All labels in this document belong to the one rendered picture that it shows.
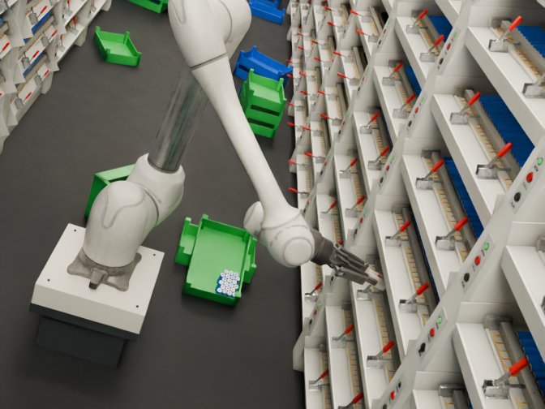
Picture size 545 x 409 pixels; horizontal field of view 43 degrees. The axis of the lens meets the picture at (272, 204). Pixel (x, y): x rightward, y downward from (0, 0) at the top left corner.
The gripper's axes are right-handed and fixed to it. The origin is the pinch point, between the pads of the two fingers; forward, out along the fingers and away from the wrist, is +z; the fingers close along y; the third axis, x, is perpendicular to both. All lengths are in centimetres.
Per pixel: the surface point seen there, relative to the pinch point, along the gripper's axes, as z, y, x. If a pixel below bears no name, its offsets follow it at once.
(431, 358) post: -8, 52, 19
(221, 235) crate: -26, -67, -52
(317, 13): 0, -279, -7
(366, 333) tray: 0.3, 15.2, -7.3
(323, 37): 1, -228, -5
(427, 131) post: -8.0, -18.0, 38.7
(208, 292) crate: -25, -40, -59
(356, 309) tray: -1.4, 5.4, -8.3
